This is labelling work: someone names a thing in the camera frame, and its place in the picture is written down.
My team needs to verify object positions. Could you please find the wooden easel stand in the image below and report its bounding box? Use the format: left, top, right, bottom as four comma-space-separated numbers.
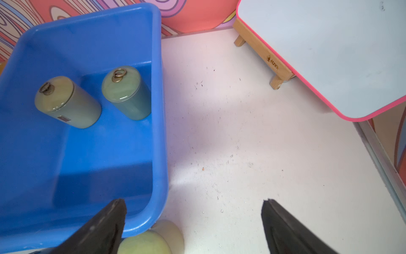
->
233, 18, 296, 90

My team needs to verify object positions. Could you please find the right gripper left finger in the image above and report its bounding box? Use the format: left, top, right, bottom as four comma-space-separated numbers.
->
47, 198, 128, 254

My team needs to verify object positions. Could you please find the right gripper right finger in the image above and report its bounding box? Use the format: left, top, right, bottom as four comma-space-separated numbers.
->
261, 199, 336, 254

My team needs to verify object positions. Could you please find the white board pink frame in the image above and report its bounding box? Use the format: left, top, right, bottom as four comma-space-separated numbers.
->
236, 0, 406, 122

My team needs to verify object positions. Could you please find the pale yellow tea canister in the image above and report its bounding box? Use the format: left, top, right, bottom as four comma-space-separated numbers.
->
34, 76, 102, 129

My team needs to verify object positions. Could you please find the olive green tea canister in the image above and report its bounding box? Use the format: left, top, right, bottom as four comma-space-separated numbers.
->
101, 66, 151, 121

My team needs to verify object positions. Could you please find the yellow-green tea canister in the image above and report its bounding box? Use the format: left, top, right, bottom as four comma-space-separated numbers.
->
117, 220, 185, 254

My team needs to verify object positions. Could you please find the blue plastic basket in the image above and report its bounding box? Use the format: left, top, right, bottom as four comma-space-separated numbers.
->
1, 3, 168, 253

